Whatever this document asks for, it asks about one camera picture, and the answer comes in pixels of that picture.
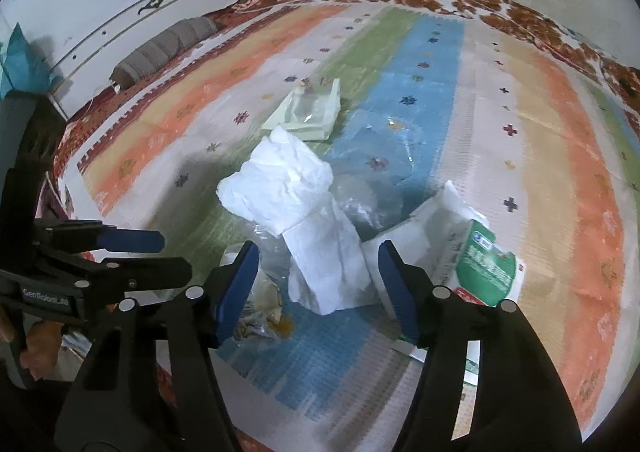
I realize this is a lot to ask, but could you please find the white cloth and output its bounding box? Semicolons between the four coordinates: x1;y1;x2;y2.
282;197;381;316

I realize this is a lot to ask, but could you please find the crumpled clear plastic wrap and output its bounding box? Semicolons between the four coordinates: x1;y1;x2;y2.
332;175;406;235

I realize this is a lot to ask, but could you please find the clear plastic container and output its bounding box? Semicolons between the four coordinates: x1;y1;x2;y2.
345;110;418;178

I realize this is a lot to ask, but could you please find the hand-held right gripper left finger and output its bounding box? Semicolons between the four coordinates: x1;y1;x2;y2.
55;241;261;452

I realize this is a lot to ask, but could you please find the pale green plastic package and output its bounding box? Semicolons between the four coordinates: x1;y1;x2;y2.
261;77;343;142

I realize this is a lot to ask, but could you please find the striped colourful mat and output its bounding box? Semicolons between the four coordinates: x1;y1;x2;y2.
75;0;640;433

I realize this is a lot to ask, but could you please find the white tissue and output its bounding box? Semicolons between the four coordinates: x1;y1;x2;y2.
216;125;334;236

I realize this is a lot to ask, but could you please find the clear bag with food residue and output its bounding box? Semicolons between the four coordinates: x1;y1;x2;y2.
220;227;297;345

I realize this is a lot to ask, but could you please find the white wooden headboard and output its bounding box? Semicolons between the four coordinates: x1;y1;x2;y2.
0;0;273;118

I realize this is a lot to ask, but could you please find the teal cloth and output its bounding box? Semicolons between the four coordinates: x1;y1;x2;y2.
0;22;63;98

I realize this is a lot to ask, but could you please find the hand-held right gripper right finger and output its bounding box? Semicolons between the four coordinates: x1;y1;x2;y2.
377;239;583;452

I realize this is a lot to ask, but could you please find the green white plastic packet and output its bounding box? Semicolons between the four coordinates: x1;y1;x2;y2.
362;181;527;309

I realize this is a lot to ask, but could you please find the grey pillow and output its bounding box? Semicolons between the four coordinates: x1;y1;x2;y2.
110;16;221;90

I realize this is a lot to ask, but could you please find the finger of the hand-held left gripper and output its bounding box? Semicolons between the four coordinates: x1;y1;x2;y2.
45;221;167;261
75;256;194;294

